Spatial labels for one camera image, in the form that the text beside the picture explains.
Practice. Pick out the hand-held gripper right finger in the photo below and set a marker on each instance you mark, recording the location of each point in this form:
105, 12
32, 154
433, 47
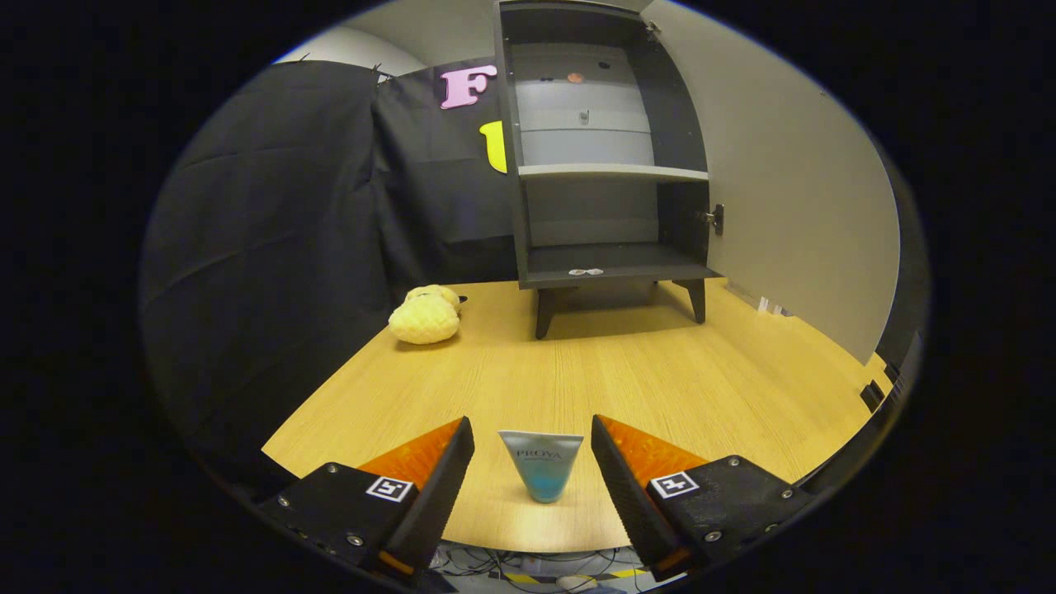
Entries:
631, 495

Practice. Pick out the dark grey cabinet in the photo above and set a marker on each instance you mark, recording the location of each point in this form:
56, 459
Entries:
594, 214

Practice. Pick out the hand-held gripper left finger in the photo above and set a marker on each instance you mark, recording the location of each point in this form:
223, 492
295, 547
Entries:
437, 495

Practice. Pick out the blue white cosmetic tube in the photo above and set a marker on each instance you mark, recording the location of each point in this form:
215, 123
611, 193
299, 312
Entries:
544, 466

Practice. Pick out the yellow plush toy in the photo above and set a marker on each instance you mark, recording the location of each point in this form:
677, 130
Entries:
425, 318

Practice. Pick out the white cabinet shelf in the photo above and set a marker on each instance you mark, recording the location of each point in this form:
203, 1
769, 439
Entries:
610, 172

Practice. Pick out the black backdrop cloth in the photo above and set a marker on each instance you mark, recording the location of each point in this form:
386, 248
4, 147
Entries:
264, 247

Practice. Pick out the beige cabinet door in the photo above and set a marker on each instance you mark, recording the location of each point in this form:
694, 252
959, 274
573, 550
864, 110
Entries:
784, 181

